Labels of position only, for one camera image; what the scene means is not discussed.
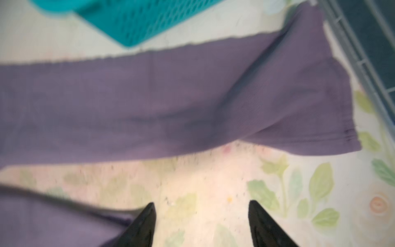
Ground aluminium right table edge rail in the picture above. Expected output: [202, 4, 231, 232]
[318, 0, 395, 136]

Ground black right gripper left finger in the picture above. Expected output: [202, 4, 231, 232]
[113, 202, 156, 247]

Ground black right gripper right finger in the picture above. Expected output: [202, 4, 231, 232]
[248, 200, 298, 247]

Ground purple trousers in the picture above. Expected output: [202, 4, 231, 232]
[1, 3, 361, 247]

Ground teal plastic mesh basket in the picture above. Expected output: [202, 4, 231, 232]
[33, 0, 220, 47]

